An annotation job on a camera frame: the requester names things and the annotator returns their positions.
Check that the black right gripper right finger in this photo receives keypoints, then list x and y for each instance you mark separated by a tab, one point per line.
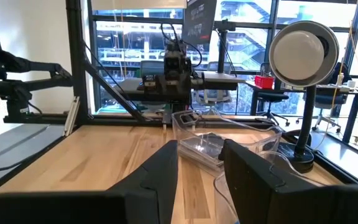
259	199

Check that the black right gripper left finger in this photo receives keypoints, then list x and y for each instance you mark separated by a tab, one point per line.
154	193

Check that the clear black-tray jewel case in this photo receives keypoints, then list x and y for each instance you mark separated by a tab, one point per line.
204	144
194	157

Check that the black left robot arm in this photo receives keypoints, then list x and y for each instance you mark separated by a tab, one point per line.
177	62

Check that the grey office chair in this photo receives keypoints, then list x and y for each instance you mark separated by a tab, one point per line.
213	93

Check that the grey desk top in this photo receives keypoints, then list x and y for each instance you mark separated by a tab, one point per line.
222	77

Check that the large window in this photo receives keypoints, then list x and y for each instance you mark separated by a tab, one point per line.
129	46

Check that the black monitor pole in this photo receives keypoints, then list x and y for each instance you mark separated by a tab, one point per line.
222	46

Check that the black hanging monitor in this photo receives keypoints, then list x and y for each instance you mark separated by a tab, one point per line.
199	18

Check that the red box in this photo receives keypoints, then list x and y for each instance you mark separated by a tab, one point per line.
264	82

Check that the white window blind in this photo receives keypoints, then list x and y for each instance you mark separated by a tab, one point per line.
138	3

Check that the black office chair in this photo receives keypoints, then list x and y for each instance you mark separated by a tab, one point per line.
272	97

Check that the dark office chair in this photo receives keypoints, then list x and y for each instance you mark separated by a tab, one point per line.
328	99

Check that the black office desk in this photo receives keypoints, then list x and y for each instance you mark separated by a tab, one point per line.
353	118

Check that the black gooseneck desk lamp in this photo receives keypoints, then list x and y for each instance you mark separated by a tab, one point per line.
303	53

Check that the white cup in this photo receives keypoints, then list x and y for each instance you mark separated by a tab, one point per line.
351	84

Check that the black aluminium table frame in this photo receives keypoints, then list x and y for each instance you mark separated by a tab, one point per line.
76	62

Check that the silver metal bracket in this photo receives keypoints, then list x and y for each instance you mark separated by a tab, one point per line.
71	115

